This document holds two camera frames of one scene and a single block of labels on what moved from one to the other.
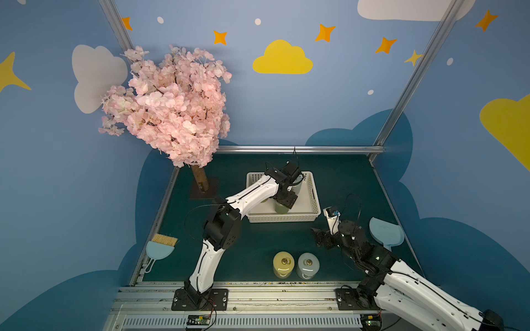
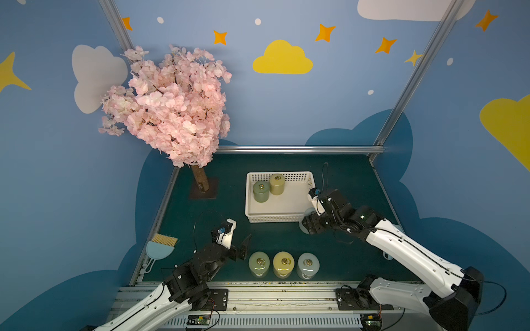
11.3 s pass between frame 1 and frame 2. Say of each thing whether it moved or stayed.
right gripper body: moved
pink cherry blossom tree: stayed
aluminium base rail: stayed
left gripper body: moved
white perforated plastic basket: stayed
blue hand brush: stayed
